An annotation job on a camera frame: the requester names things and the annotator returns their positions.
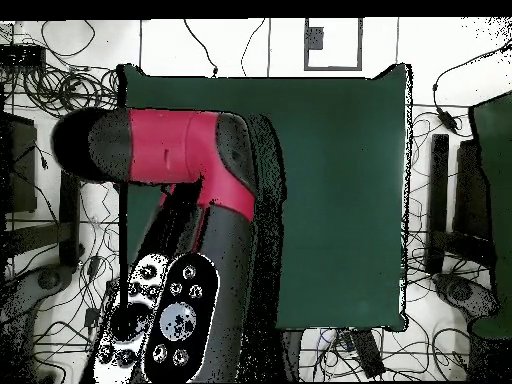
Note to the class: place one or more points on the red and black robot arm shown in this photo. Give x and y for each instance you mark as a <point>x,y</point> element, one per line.
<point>168,144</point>

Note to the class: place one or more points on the black flat box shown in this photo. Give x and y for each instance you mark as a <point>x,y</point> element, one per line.
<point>20,168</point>
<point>472,192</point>

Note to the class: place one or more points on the dark green tablecloth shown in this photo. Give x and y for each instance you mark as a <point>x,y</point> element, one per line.
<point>340,180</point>

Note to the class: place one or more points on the small black power adapter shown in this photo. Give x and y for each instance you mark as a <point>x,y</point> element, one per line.
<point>91,318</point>
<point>94,266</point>

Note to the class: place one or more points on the long black power strip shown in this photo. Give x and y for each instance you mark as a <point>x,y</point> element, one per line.
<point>370,354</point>

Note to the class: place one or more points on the small grey square plate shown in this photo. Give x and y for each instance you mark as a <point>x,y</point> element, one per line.
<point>314,38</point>

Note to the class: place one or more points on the black stand base bars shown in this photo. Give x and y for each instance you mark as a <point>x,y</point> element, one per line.
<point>70,224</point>
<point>439,192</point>

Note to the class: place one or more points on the green cloth on neighbouring table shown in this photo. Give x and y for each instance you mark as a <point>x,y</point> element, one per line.
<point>500,180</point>

